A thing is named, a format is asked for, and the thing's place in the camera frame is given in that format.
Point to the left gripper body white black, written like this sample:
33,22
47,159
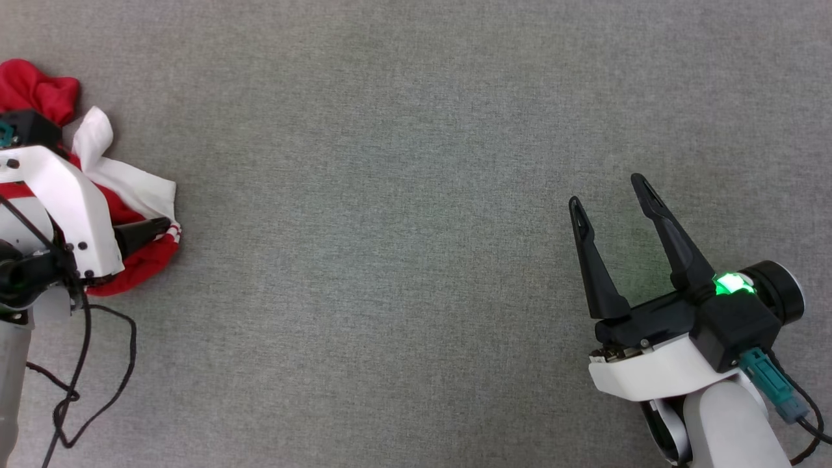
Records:
71,195

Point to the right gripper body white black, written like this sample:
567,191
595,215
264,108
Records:
656,370

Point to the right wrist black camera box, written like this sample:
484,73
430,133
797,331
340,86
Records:
741,325

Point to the red and white jersey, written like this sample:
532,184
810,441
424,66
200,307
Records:
140,188

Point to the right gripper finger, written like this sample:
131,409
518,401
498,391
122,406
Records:
595,273
676,247

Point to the grey fabric sofa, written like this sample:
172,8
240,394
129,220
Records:
390,195

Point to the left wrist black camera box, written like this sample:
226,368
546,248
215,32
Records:
32,130

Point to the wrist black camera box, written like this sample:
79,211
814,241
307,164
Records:
32,130
741,325

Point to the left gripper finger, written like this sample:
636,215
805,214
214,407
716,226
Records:
140,234

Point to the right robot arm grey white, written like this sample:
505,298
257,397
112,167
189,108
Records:
728,429

